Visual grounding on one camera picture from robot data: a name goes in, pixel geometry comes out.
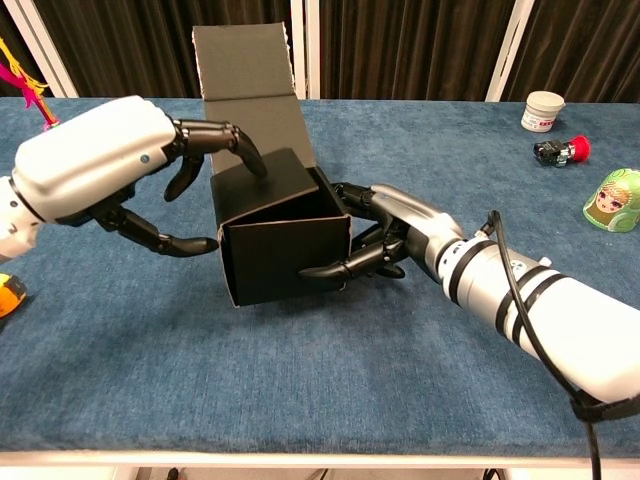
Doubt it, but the yellow tape measure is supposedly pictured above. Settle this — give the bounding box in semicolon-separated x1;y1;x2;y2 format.
0;273;27;321

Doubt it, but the feather shuttlecock toy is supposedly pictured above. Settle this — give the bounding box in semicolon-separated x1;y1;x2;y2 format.
0;37;61;132

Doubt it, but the black paper box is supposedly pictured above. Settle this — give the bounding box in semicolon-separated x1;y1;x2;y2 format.
192;22;354;308

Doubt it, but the black curtain panel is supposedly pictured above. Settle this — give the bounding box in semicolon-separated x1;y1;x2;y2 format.
502;0;640;104
34;0;296;100
318;0;516;101
0;7;51;99

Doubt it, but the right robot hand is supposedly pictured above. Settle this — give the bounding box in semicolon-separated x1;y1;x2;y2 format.
298;182;466;294

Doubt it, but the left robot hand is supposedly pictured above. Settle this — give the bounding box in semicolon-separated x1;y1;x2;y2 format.
12;94;269;259

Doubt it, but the red emergency stop button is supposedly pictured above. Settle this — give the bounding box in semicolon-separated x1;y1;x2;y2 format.
532;134;592;168

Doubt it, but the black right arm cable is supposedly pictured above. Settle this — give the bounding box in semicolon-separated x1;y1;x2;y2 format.
479;209;640;480

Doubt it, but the blue table mat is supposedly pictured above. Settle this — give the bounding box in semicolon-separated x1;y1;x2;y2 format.
0;96;640;459

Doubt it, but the white frame post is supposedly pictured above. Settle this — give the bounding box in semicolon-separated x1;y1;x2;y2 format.
485;0;535;103
0;0;79;99
287;0;321;100

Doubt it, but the white plastic jar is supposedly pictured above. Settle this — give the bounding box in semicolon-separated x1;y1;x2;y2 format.
519;90;566;134

